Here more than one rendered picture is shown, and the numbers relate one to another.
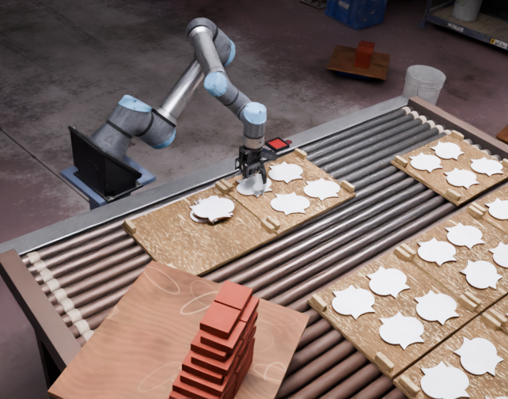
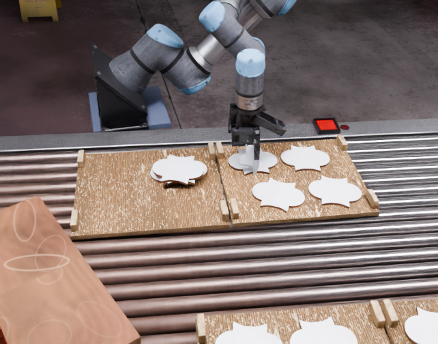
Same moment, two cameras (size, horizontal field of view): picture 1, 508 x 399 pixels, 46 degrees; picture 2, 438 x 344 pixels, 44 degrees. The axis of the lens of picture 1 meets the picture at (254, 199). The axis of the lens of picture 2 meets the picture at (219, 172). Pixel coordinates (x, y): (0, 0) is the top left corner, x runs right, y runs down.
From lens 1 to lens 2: 1.03 m
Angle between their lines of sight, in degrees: 27
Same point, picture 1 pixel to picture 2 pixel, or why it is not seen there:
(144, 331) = not seen: outside the picture
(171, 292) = (19, 237)
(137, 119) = (157, 52)
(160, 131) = (185, 72)
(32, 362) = not seen: hidden behind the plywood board
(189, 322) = (0, 278)
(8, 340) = not seen: hidden behind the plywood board
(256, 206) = (236, 183)
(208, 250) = (136, 212)
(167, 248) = (96, 194)
